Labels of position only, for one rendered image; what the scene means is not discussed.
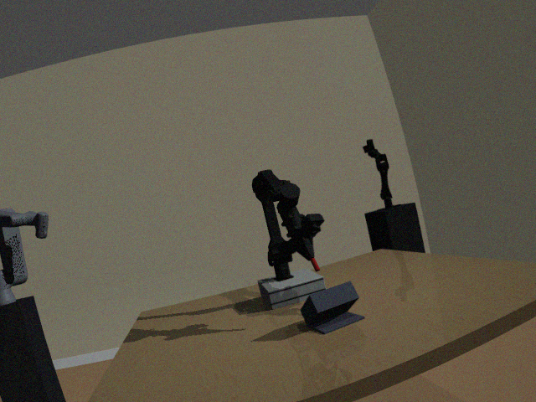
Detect dark blue sloped panel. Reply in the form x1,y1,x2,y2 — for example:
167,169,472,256
301,281,364,335

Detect red peg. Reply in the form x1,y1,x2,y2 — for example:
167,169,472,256
307,253,320,271

